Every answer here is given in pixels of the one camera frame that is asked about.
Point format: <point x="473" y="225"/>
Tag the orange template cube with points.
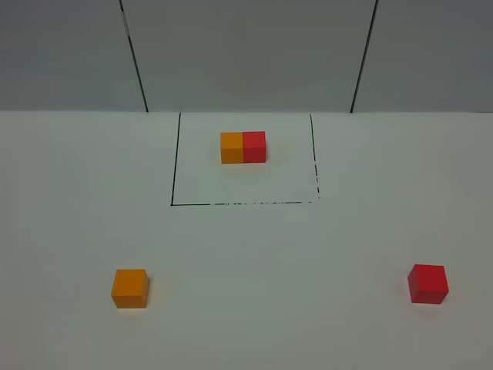
<point x="231" y="148"/>

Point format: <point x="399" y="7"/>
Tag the red template cube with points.
<point x="254" y="147"/>

